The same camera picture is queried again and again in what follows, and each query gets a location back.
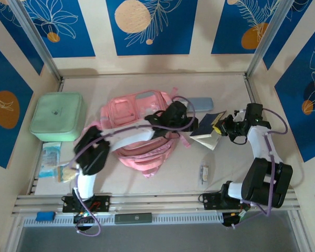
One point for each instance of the grey-blue pencil case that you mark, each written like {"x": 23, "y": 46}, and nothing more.
{"x": 202, "y": 104}

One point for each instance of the aluminium front rail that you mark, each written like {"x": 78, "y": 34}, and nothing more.
{"x": 157, "y": 203}

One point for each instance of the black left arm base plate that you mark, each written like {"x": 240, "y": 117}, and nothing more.
{"x": 102, "y": 203}

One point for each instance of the mint green square case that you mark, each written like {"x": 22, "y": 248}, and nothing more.
{"x": 55, "y": 118}

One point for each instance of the pink school backpack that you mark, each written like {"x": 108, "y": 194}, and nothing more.
{"x": 147, "y": 157}

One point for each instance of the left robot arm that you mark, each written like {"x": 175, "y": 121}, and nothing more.
{"x": 131, "y": 136}

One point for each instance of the dark grey bar device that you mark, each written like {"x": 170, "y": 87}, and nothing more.
{"x": 133, "y": 218}

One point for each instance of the yellow snack packet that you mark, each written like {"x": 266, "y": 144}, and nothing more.
{"x": 67, "y": 174}

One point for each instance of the aluminium frame post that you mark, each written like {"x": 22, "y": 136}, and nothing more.
{"x": 36, "y": 39}
{"x": 268, "y": 39}

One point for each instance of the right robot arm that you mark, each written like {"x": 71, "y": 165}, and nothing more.
{"x": 260, "y": 141}

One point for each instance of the blue book with yellow label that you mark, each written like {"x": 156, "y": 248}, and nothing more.
{"x": 204, "y": 126}

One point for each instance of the small blue block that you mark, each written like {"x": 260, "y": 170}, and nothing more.
{"x": 45, "y": 216}

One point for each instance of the clear stationery pouch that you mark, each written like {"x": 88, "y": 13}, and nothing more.
{"x": 206, "y": 170}

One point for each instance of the blue tissue pack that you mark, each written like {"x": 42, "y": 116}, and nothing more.
{"x": 50, "y": 157}

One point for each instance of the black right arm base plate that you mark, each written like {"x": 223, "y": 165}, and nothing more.
{"x": 210, "y": 200}

